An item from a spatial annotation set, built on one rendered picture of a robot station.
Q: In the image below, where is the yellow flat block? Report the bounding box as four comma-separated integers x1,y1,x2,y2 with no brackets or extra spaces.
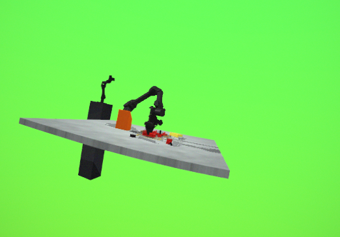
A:
170,133,182,138

